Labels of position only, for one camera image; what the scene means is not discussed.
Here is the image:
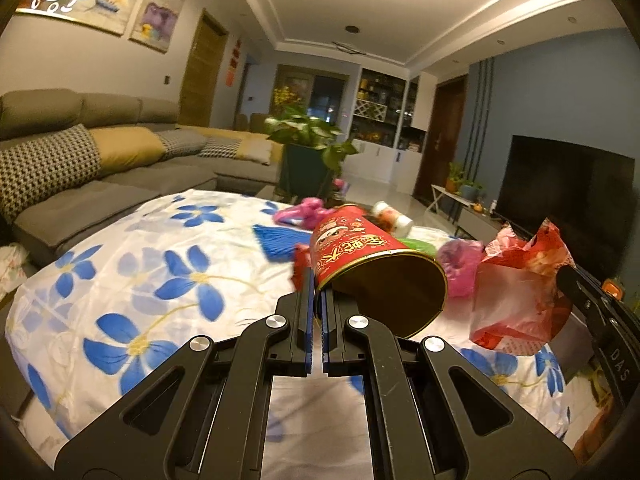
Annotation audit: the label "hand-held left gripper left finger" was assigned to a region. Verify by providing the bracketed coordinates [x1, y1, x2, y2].
[54, 265, 321, 480]

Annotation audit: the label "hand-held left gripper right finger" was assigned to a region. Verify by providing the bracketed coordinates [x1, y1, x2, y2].
[320, 287, 571, 480]

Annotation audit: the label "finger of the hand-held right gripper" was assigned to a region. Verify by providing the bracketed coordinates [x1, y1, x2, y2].
[556, 265, 608, 318]

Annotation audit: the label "red plastic wrapper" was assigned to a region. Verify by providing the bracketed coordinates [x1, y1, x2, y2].
[470, 217, 578, 358]

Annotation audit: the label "red paper cup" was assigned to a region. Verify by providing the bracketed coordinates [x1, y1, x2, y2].
[309, 204, 448, 339]

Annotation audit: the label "blue foam net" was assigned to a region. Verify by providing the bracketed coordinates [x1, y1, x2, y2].
[252, 225, 313, 263]

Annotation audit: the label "small red packet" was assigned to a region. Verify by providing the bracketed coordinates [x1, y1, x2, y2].
[291, 243, 316, 291]

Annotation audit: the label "black television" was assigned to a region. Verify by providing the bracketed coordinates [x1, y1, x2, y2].
[492, 134, 637, 281]

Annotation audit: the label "pink toy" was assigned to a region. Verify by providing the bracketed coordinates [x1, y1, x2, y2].
[272, 197, 328, 226]

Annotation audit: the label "grey television cabinet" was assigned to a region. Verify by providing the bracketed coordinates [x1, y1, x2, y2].
[457, 205, 531, 241]

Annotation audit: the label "green wrapper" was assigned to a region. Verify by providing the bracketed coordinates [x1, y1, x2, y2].
[397, 237, 441, 256]

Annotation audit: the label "purple plastic bag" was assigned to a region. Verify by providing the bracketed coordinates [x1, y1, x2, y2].
[437, 239, 486, 298]

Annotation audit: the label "white bottle orange label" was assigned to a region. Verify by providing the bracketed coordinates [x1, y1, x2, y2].
[371, 201, 413, 236]

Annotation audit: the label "white side table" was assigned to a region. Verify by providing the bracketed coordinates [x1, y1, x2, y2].
[430, 184, 473, 221]

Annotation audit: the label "potted plant dark green pot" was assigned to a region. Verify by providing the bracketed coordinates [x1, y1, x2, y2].
[265, 112, 358, 198]

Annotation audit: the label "blue floral tablecloth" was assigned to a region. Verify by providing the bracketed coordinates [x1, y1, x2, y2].
[5, 189, 573, 480]

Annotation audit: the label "potted plant orange pot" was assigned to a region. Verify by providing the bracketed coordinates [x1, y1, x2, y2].
[445, 161, 466, 193]

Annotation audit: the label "yellow pillow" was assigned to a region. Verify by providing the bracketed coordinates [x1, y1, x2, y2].
[90, 126, 166, 171]
[235, 137, 283, 165]

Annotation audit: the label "small houndstooth pillow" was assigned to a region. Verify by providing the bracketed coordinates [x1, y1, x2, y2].
[200, 140, 243, 158]
[155, 130, 208, 161]

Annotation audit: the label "dark wooden door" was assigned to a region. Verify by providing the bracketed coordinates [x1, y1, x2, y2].
[412, 74, 469, 196]

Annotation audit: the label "white display cabinet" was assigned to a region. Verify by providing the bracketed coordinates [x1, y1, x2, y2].
[345, 67, 426, 186]

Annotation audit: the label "yellow flowers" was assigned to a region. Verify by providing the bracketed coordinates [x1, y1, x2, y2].
[272, 85, 296, 111]

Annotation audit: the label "balcony glass door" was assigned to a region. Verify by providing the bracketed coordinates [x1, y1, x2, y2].
[274, 64, 348, 131]

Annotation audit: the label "grey sofa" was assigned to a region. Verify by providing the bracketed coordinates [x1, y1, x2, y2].
[0, 89, 286, 266]

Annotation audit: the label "light wooden door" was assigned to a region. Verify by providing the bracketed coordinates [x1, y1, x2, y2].
[179, 8, 229, 128]

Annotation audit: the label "purple framed painting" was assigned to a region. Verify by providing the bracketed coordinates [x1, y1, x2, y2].
[129, 0, 190, 53]

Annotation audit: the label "red wall decorations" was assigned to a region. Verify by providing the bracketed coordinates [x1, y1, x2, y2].
[227, 37, 243, 86]

